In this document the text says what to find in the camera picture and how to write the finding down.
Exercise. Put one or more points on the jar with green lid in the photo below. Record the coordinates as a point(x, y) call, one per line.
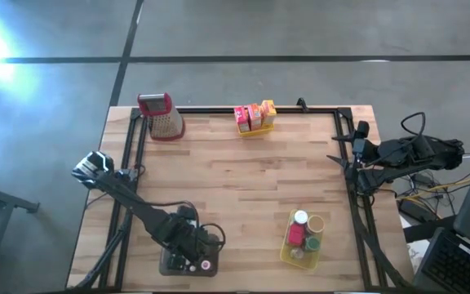
point(311, 243)

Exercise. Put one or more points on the red printed carton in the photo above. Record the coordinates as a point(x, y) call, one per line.
point(241, 117)

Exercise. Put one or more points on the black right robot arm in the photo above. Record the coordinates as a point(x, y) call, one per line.
point(414, 157)

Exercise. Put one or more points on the orange printed box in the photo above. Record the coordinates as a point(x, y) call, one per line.
point(254, 115)

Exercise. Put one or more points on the grey translucent plastic bin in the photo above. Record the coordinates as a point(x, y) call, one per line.
point(165, 269)

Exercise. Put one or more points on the red smoked paprika tin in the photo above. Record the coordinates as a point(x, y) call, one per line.
point(296, 233)

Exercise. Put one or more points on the black clamp mount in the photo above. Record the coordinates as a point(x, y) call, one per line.
point(302, 103)

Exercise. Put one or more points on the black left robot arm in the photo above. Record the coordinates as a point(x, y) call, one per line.
point(137, 204)

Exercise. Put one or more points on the yellow mesh basket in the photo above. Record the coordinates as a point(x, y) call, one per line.
point(259, 131)

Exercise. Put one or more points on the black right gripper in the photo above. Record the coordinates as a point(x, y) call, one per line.
point(367, 149)

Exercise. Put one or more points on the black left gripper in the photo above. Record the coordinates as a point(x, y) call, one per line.
point(190, 241)

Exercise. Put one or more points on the black power adapter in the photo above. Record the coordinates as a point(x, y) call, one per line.
point(412, 209)

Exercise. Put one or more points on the black laptop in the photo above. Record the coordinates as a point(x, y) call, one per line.
point(459, 265)

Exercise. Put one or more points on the yellow translucent plastic bin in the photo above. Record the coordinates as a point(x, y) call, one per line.
point(306, 263)

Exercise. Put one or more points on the grey metal bench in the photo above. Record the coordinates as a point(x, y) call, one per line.
point(6, 200)

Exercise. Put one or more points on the black aluminium table frame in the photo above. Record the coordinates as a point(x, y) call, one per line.
point(210, 110)

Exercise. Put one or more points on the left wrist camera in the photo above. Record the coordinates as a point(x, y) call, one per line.
point(186, 213)

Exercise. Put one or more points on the yellow carton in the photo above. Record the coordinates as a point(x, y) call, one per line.
point(268, 112)

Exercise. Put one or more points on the glass jar with white lid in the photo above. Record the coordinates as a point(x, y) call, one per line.
point(301, 216)

